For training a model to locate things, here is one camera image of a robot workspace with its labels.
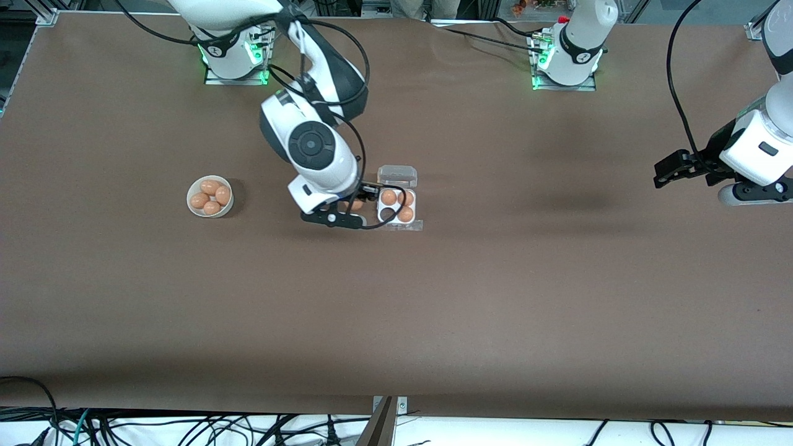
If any clear plastic egg box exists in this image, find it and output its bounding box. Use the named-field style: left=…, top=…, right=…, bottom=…
left=376, top=165, right=419, bottom=229

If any white round bowl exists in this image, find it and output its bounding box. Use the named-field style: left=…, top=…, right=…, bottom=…
left=186, top=175, right=235, bottom=218

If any large table cover sheet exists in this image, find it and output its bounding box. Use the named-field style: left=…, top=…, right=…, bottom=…
left=0, top=12, right=793, bottom=423

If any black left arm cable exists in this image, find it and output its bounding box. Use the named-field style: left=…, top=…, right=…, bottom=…
left=666, top=0, right=782, bottom=177

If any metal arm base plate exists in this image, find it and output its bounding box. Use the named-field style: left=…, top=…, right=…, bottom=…
left=530, top=31, right=598, bottom=92
left=203, top=37, right=271, bottom=86

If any black base cable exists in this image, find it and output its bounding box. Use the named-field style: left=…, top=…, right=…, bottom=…
left=493, top=17, right=540, bottom=39
left=434, top=25, right=546, bottom=51
left=113, top=0, right=208, bottom=47

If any silver metal bracket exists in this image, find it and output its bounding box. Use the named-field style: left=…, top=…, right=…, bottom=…
left=372, top=395, right=408, bottom=446

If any dark metal camera post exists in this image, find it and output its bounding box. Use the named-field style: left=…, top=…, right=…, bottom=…
left=356, top=396, right=397, bottom=446

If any teal floor cable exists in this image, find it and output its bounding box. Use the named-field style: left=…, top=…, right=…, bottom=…
left=62, top=409, right=94, bottom=446

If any aluminium frame rail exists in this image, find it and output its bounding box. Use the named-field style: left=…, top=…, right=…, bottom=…
left=0, top=0, right=59, bottom=118

